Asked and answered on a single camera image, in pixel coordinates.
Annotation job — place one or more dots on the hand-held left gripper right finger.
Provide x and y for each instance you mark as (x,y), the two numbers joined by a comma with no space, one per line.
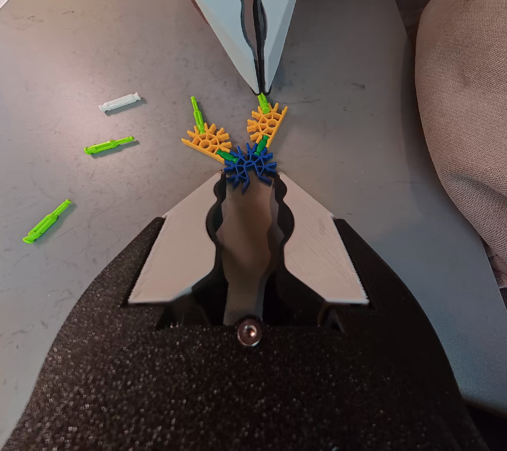
(321,261)

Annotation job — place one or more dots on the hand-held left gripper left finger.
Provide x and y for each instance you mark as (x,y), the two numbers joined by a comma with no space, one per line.
(178,261)

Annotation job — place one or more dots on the orange fan connector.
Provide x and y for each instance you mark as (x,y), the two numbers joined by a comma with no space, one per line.
(202,151)
(278,125)

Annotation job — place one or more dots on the light green rod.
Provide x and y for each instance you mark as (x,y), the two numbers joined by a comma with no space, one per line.
(263,104)
(101,148)
(197,116)
(43,225)

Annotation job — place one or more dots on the dark green short rod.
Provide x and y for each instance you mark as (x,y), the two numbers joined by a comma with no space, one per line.
(227,156)
(262,144)

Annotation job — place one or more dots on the grey desk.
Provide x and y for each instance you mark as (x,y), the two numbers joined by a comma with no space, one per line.
(99,43)

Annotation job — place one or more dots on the white rod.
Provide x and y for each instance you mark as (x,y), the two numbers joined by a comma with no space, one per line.
(119,102)

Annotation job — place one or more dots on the person's beige garment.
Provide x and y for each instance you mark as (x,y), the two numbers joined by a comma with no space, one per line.
(463,83)

